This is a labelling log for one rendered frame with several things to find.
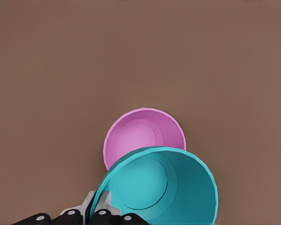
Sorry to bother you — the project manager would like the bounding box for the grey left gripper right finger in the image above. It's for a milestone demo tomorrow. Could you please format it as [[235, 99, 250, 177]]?
[[93, 191, 122, 225]]

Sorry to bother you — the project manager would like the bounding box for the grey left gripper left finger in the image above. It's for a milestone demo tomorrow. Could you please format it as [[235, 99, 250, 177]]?
[[52, 190, 96, 225]]

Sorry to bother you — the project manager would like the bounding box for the blue bowl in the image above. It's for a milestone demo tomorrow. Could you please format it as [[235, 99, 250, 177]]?
[[89, 146, 219, 225]]

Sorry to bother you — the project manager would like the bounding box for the pink bowl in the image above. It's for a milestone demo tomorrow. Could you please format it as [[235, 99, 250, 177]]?
[[103, 108, 187, 171]]

